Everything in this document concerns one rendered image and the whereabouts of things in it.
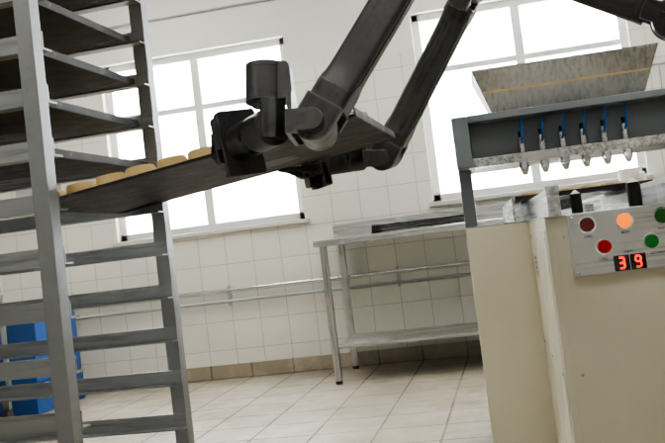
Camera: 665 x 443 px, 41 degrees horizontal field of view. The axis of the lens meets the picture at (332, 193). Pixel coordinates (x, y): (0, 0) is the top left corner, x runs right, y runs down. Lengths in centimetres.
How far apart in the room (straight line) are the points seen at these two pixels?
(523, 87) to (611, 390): 110
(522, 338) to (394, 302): 342
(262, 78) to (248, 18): 523
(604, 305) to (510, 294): 72
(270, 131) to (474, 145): 165
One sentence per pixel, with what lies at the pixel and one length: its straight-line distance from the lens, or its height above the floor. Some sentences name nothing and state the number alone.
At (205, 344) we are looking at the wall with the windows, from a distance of 651.
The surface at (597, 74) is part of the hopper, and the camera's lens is 288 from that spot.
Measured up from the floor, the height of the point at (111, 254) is 87.
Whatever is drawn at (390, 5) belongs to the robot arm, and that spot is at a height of 116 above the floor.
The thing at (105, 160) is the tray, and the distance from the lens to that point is 175.
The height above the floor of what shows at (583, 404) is 41.
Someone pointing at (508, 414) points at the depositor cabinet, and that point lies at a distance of 283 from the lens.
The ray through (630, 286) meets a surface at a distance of 211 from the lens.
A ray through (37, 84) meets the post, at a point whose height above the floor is 115.
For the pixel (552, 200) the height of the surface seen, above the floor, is 88.
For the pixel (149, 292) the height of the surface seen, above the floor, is 78.
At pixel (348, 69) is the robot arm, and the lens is 129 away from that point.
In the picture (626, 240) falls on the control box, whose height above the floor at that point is 77.
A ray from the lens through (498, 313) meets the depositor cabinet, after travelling 279.
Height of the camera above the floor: 83
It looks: 3 degrees up
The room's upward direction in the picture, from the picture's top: 7 degrees counter-clockwise
